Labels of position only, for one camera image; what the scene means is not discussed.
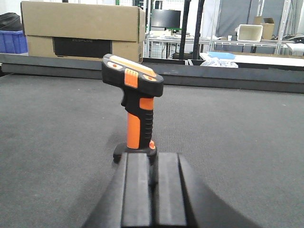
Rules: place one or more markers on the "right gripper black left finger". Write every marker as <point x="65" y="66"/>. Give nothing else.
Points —
<point x="126" y="201"/>

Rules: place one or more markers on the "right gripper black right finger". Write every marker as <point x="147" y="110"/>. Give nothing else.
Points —
<point x="185" y="201"/>

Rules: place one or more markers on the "orange black barcode scanner gun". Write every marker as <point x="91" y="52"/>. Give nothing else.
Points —
<point x="140" y="85"/>

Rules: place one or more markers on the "large cardboard box with window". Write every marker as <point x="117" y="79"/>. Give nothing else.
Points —
<point x="83" y="31"/>

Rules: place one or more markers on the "small open cardboard box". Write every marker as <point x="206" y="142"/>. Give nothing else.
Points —
<point x="268" y="25"/>

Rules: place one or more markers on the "crumpled plastic bag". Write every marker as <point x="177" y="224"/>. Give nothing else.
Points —
<point x="216" y="62"/>

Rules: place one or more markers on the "blue tray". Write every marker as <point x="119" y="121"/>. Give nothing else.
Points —
<point x="221" y="55"/>

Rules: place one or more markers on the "white metal workbench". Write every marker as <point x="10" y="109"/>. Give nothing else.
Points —
<point x="165" y="47"/>

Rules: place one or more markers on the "white plastic bin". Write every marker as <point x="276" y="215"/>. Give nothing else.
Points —
<point x="246" y="32"/>

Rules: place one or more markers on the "black computer monitor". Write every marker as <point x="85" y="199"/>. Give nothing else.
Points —
<point x="165" y="18"/>

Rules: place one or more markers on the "blue plastic crate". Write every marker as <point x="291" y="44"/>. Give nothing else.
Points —
<point x="13" y="42"/>

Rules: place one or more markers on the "black bag in crate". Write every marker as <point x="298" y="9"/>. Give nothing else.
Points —
<point x="10" y="22"/>

